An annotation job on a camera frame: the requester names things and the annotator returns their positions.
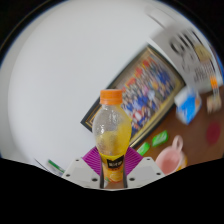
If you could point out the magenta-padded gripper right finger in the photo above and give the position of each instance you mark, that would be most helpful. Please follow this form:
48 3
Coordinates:
145 172

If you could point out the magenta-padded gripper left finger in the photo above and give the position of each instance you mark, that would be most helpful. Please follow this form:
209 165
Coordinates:
80 172

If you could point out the orange juice bottle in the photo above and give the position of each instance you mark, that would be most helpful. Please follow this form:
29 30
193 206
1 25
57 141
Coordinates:
111 133

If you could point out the pink mug with orange prints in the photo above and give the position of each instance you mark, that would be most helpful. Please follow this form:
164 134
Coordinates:
170 161

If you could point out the flat round red coaster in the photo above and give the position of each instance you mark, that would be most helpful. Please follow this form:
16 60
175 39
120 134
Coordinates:
213 133

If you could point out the blue tissue pack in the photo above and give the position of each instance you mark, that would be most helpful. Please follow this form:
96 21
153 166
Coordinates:
188 106

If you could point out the framed group photo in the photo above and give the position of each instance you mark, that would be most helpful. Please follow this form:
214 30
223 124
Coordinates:
150 83

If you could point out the small snack packet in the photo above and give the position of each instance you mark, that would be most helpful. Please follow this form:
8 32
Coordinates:
214 104

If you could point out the puzzle cube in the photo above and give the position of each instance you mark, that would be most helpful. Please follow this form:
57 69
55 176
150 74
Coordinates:
215 85

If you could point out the white paper gift bag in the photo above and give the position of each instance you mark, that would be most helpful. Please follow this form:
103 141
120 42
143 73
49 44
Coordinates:
190 50

